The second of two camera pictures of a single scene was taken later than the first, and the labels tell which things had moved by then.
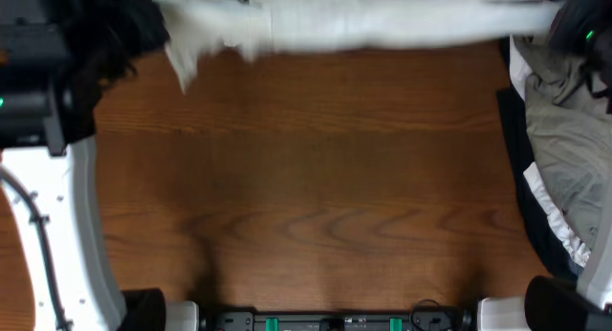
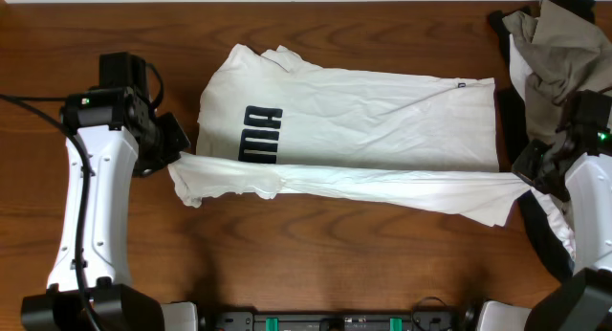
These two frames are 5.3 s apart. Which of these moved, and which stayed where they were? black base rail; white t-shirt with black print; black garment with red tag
Moved: white t-shirt with black print
Stayed: black garment with red tag; black base rail
